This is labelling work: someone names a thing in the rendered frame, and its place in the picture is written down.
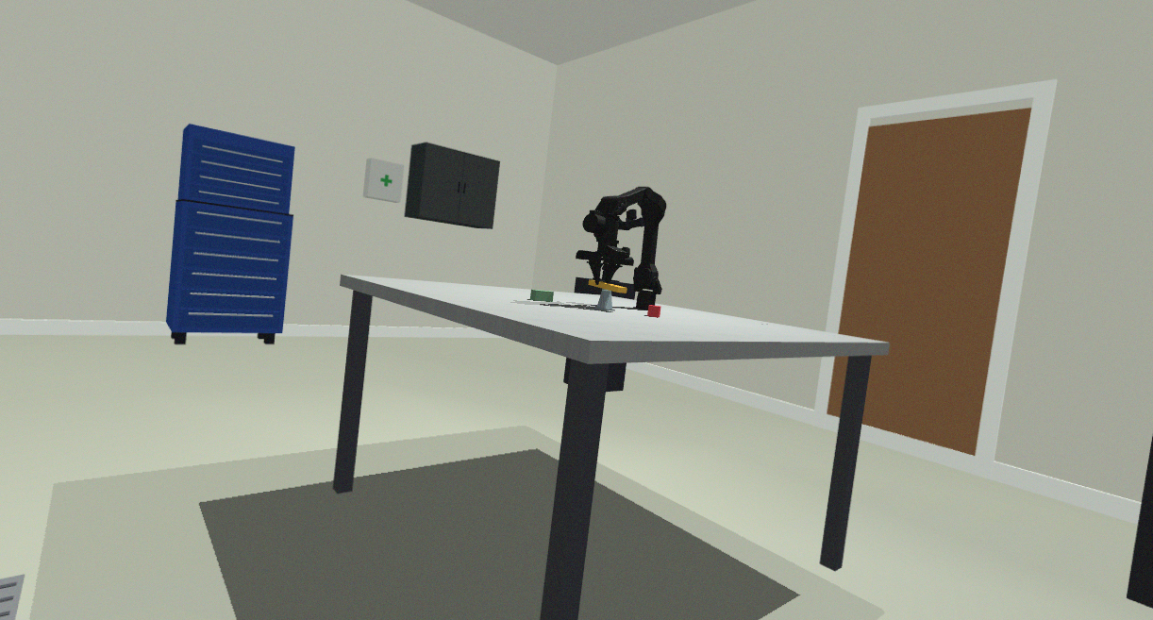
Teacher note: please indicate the yellow bar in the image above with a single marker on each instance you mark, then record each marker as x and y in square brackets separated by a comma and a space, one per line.
[608, 286]

